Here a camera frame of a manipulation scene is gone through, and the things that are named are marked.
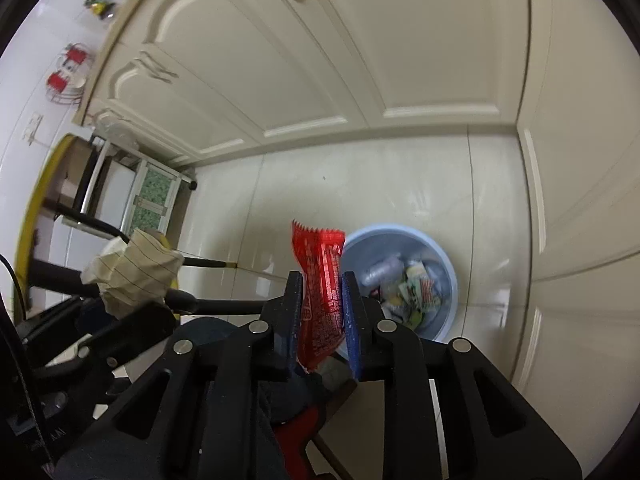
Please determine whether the thin clear plastic bag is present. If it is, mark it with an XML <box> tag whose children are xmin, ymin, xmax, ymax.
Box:
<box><xmin>95</xmin><ymin>115</ymin><xmax>136</xmax><ymax>151</ymax></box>

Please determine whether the yellow label bottle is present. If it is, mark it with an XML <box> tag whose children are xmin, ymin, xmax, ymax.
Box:
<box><xmin>84</xmin><ymin>0</ymin><xmax>118</xmax><ymax>21</ymax></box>

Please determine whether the blue trash bin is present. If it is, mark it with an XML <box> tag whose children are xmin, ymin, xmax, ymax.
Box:
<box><xmin>341</xmin><ymin>225</ymin><xmax>459</xmax><ymax>343</ymax></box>

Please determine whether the wire dish rack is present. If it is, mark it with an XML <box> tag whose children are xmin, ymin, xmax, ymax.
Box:
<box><xmin>46</xmin><ymin>44</ymin><xmax>96</xmax><ymax>107</ymax></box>

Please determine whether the paper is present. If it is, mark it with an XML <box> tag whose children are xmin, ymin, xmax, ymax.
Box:
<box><xmin>81</xmin><ymin>228</ymin><xmax>185</xmax><ymax>320</ymax></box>

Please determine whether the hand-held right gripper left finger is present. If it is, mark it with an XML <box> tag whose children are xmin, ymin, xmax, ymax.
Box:
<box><xmin>55</xmin><ymin>270</ymin><xmax>306</xmax><ymax>480</ymax></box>

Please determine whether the red snack wrapper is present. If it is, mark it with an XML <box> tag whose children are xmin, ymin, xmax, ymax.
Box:
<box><xmin>291</xmin><ymin>219</ymin><xmax>347</xmax><ymax>373</ymax></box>

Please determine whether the red slipper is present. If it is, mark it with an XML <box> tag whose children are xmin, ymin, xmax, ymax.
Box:
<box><xmin>272</xmin><ymin>402</ymin><xmax>323</xmax><ymax>480</ymax></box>

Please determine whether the cream panel door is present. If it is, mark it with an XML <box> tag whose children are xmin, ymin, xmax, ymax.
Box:
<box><xmin>515</xmin><ymin>0</ymin><xmax>640</xmax><ymax>411</ymax></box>

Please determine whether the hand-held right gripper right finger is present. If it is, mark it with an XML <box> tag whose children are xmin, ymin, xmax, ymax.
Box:
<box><xmin>340</xmin><ymin>271</ymin><xmax>583</xmax><ymax>480</ymax></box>

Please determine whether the black cable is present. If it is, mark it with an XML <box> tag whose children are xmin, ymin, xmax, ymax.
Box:
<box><xmin>0</xmin><ymin>255</ymin><xmax>56</xmax><ymax>466</ymax></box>

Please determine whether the grey shelf rack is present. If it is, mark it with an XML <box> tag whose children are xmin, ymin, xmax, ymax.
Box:
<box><xmin>80</xmin><ymin>135</ymin><xmax>198</xmax><ymax>231</ymax></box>

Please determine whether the green white snack wrapper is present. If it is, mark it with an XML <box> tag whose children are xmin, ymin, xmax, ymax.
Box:
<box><xmin>398</xmin><ymin>259</ymin><xmax>443</xmax><ymax>311</ymax></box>

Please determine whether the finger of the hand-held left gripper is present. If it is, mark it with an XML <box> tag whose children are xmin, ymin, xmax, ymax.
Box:
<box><xmin>75</xmin><ymin>300</ymin><xmax>108</xmax><ymax>332</ymax></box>
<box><xmin>75</xmin><ymin>304</ymin><xmax>177</xmax><ymax>376</ymax></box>

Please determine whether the wall socket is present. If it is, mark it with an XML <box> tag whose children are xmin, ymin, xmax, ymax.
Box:
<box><xmin>21</xmin><ymin>115</ymin><xmax>43</xmax><ymax>145</ymax></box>

